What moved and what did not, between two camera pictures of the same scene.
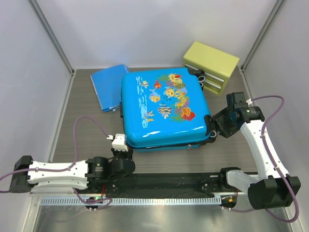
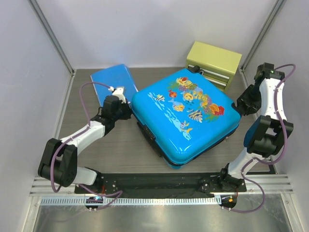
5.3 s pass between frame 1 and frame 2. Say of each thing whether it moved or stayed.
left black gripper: moved
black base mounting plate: stayed
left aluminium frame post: stayed
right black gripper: moved
